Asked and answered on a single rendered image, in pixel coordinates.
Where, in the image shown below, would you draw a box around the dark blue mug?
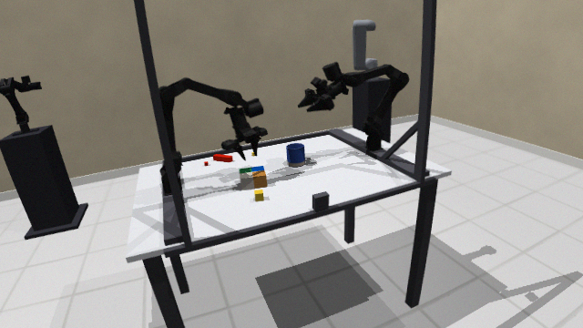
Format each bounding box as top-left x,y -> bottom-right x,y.
286,143 -> 305,167

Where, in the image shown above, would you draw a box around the red rectangular block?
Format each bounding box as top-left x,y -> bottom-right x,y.
213,154 -> 233,162

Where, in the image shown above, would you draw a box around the orange cube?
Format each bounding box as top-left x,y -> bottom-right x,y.
252,170 -> 268,189

